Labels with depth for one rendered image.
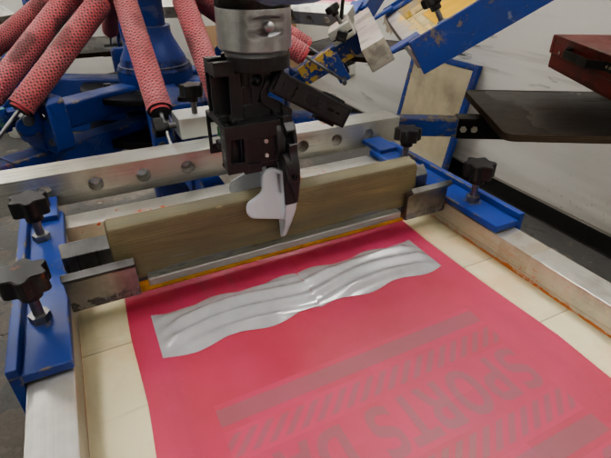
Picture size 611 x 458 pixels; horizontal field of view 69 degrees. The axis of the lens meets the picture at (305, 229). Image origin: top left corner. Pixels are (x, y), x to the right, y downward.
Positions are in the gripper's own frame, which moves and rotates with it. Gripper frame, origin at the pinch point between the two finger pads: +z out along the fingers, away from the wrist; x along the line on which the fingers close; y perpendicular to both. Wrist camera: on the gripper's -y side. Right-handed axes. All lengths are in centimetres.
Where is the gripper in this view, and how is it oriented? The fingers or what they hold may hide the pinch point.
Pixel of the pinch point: (279, 215)
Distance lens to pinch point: 57.3
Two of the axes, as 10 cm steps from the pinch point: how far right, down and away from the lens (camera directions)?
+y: -9.0, 2.3, -3.8
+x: 4.4, 4.7, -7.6
